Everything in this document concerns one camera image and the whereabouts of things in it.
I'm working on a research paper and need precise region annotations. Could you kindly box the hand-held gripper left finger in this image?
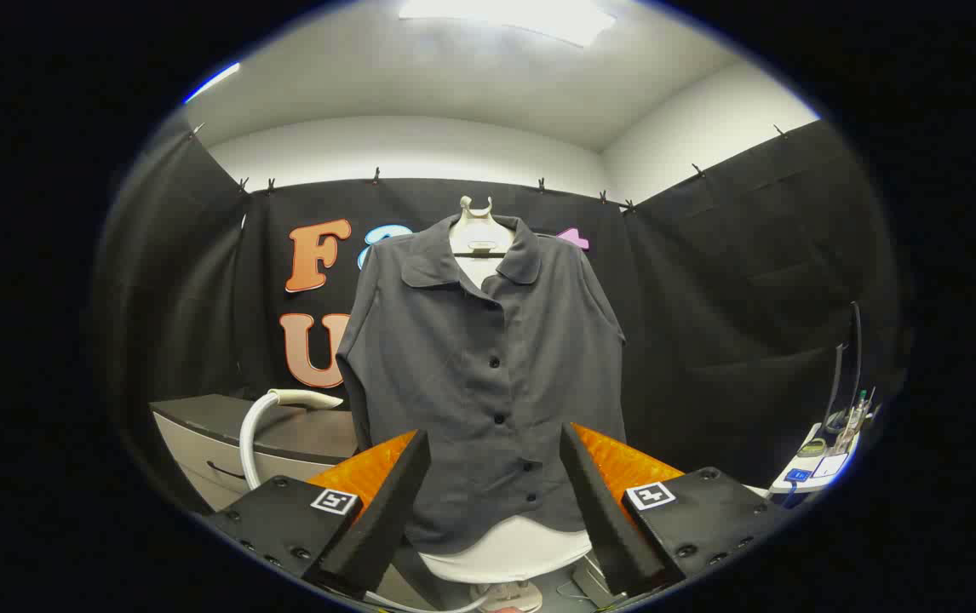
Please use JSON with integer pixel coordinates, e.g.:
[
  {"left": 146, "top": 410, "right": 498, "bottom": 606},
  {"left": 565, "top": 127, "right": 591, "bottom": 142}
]
[{"left": 203, "top": 428, "right": 433, "bottom": 599}]

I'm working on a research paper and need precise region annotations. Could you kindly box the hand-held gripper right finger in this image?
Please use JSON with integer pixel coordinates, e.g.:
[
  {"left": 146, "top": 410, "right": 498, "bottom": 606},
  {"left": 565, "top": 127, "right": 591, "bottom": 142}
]
[{"left": 558, "top": 421, "right": 795, "bottom": 599}]

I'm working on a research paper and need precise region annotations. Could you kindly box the white garment steamer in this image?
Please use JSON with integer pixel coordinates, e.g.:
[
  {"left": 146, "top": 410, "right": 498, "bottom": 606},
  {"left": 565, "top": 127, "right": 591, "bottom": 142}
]
[{"left": 238, "top": 387, "right": 345, "bottom": 492}]

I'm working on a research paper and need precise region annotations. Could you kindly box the dark grey collared shirt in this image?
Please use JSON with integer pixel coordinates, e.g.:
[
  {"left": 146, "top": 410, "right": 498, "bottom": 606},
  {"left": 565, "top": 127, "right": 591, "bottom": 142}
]
[{"left": 336, "top": 213, "right": 628, "bottom": 556}]

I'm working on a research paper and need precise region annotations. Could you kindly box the white side table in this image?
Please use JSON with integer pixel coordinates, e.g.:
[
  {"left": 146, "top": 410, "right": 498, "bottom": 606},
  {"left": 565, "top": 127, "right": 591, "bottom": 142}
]
[{"left": 767, "top": 409, "right": 881, "bottom": 512}]

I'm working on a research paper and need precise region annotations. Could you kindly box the grey drawer cabinet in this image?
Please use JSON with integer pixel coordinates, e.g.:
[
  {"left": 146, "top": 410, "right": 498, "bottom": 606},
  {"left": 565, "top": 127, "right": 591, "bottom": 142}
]
[{"left": 150, "top": 393, "right": 361, "bottom": 512}]

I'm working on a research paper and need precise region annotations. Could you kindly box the black curved stand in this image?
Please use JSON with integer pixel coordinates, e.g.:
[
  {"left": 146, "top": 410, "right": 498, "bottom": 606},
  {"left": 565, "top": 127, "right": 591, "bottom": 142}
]
[{"left": 824, "top": 301, "right": 865, "bottom": 435}]

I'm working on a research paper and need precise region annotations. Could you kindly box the white mannequin torso stand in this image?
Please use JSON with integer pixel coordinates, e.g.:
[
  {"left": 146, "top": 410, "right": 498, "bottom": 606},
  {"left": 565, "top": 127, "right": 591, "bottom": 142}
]
[{"left": 418, "top": 196, "right": 593, "bottom": 613}]

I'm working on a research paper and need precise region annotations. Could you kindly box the row of black clips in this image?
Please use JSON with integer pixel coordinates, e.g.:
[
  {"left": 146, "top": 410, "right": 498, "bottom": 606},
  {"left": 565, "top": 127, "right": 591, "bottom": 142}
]
[{"left": 188, "top": 122, "right": 791, "bottom": 214}]

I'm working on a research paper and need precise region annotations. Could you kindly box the ceiling light strip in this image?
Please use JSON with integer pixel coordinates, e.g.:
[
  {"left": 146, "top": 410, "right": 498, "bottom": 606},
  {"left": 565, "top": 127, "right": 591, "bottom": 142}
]
[{"left": 184, "top": 62, "right": 242, "bottom": 105}]

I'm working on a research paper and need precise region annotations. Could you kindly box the ceiling light panel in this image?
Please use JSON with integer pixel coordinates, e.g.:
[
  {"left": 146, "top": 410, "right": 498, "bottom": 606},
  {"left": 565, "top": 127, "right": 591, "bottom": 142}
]
[{"left": 397, "top": 0, "right": 617, "bottom": 48}]

